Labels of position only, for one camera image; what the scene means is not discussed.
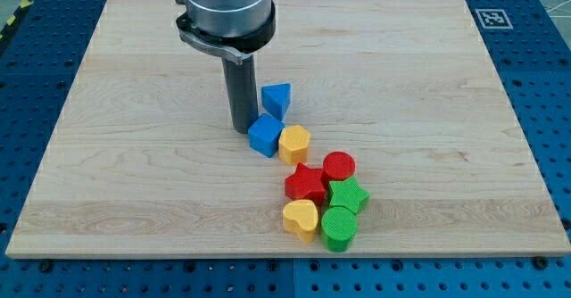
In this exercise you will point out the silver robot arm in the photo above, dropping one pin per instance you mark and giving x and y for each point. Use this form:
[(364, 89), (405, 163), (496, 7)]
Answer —
[(230, 29)]

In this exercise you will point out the green cylinder block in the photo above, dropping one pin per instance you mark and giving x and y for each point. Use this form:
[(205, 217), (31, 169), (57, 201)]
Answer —
[(339, 226)]

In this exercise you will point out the yellow hexagon block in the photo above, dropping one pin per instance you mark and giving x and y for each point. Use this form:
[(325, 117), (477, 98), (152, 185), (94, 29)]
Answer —
[(293, 145)]

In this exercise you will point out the blue triangle block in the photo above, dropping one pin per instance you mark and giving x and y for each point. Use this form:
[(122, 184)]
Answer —
[(276, 99)]

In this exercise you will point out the wooden board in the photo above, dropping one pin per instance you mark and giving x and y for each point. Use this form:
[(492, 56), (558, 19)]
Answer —
[(144, 163)]

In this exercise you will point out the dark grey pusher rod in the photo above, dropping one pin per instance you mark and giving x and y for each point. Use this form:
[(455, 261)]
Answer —
[(242, 93)]

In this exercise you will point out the blue perforated table plate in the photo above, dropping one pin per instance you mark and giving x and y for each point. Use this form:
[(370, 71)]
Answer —
[(50, 37)]

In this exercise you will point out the yellow heart block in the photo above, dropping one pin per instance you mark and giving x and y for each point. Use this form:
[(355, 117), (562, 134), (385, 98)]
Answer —
[(301, 217)]

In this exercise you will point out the red cylinder block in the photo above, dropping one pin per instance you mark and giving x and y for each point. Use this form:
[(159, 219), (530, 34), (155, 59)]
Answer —
[(337, 166)]

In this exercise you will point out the red star block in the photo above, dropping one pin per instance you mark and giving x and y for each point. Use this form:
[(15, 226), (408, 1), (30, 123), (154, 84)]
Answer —
[(305, 184)]

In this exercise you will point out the green star block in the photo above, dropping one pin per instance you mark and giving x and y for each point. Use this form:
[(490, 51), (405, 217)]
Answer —
[(348, 194)]

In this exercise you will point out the blue cube block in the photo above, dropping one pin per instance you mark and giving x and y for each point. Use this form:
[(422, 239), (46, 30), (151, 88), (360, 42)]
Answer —
[(264, 134)]

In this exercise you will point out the white fiducial marker tag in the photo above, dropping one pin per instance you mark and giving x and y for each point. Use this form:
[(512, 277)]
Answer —
[(491, 18)]

